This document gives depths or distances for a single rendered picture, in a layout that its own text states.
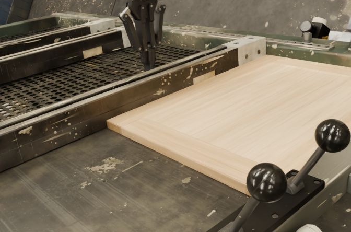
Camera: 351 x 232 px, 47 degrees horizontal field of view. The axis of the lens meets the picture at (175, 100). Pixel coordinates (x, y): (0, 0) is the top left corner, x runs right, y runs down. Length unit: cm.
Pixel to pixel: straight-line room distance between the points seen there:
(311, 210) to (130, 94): 49
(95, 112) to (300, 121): 41
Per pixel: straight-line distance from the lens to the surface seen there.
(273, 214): 51
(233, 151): 71
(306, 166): 52
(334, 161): 64
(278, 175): 38
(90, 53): 149
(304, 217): 55
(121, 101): 89
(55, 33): 168
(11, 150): 81
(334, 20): 224
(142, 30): 97
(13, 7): 504
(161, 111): 89
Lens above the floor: 188
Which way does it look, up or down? 44 degrees down
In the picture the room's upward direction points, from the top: 71 degrees counter-clockwise
